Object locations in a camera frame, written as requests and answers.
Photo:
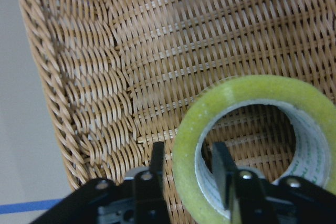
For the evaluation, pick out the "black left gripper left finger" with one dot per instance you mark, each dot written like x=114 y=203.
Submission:
x=139 y=199

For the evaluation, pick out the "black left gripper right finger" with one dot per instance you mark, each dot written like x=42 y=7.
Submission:
x=250 y=198

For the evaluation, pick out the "yellow tape roll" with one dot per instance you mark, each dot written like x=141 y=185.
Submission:
x=310 y=112

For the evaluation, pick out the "brown wicker basket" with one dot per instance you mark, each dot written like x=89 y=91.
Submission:
x=119 y=75

